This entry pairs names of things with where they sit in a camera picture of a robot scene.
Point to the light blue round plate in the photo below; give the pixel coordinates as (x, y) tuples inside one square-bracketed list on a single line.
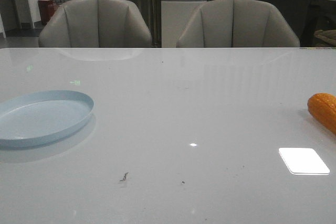
[(43, 117)]

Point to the orange corn cob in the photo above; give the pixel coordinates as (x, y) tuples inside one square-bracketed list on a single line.
[(322, 107)]

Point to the right grey upholstered chair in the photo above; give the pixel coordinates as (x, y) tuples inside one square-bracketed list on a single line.
[(237, 24)]

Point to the grey upholstered chair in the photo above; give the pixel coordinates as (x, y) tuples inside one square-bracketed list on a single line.
[(237, 24), (96, 24)]

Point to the left grey upholstered chair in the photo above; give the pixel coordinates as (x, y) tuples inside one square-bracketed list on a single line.
[(96, 24)]

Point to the red bin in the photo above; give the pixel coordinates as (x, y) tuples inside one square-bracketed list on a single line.
[(46, 8)]

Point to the dark wooden chair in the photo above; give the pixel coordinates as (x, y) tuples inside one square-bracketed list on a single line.
[(319, 29)]

